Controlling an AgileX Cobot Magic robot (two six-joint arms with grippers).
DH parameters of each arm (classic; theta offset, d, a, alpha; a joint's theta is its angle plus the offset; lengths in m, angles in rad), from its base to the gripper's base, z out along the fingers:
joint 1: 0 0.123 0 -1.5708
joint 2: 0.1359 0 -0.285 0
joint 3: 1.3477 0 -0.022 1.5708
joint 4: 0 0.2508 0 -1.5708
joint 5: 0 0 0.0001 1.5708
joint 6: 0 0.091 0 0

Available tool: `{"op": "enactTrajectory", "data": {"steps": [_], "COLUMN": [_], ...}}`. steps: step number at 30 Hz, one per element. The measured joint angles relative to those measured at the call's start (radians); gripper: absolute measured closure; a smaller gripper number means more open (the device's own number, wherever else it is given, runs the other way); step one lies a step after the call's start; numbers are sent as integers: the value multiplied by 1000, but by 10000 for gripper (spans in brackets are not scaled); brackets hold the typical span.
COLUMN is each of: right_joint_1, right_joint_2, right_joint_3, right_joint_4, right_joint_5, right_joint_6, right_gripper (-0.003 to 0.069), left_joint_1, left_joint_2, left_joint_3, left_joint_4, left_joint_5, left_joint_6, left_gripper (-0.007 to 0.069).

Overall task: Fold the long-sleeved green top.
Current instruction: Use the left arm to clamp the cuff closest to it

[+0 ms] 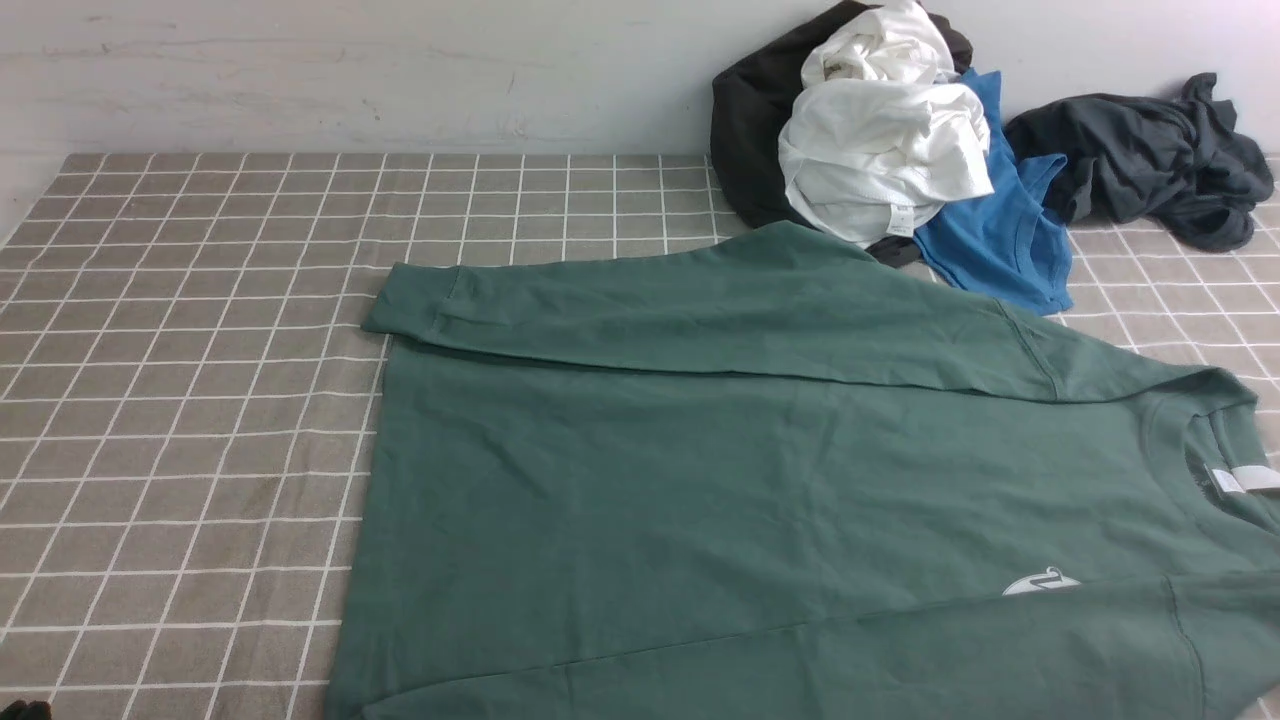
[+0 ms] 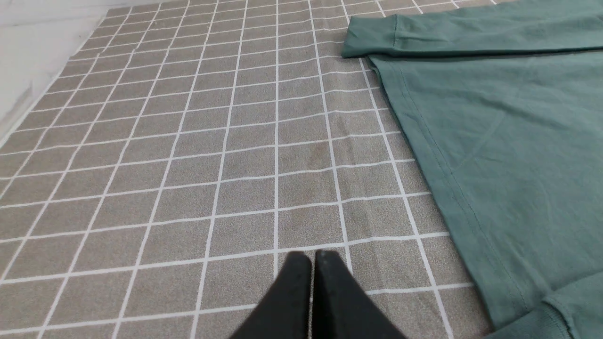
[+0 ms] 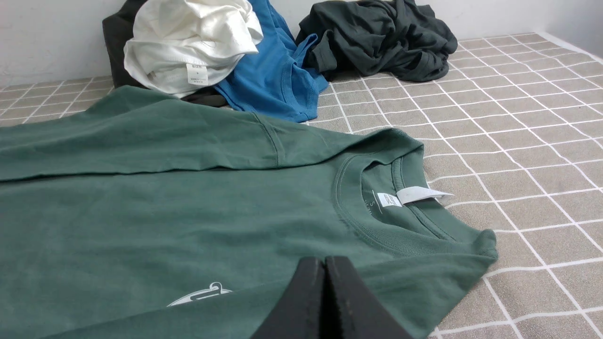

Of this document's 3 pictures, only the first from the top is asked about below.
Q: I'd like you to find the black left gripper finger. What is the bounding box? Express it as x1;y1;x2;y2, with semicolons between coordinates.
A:
0;700;52;720

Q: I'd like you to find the green long sleeve shirt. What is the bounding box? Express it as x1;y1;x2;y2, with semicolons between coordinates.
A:
324;223;1277;719

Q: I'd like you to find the white crumpled shirt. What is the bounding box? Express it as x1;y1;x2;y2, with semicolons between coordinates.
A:
778;1;993;247

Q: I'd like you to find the blue t-shirt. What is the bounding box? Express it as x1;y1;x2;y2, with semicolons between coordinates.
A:
914;69;1074;316

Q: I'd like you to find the grey checkered tablecloth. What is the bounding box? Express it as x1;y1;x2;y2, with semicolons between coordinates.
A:
3;152;1277;719

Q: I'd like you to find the black garment in pile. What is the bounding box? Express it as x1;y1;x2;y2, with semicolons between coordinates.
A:
710;1;973;266

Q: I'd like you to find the dark grey crumpled garment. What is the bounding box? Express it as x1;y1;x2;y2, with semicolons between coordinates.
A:
1004;72;1274;252

